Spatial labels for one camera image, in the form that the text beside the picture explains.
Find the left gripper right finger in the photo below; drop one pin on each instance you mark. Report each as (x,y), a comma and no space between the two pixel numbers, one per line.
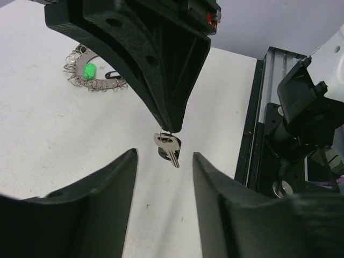
(235,221)

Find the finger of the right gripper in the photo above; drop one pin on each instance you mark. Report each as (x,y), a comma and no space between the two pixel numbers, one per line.
(170,52)
(66,17)

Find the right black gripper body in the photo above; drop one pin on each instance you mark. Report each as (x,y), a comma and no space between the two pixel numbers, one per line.
(202,15)

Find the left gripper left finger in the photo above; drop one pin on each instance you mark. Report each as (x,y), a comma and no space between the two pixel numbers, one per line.
(87,218)

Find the black tag key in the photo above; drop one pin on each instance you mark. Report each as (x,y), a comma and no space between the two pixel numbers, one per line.
(169,147)

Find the large metal keyring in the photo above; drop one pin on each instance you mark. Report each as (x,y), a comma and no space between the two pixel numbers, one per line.
(79,65)

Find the green key tag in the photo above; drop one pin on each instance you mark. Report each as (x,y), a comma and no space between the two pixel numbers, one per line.
(89,71)

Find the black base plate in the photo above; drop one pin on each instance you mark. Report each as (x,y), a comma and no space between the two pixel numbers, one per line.
(282,161)

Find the aluminium frame rail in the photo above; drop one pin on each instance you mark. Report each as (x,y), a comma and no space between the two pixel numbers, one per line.
(277,63)

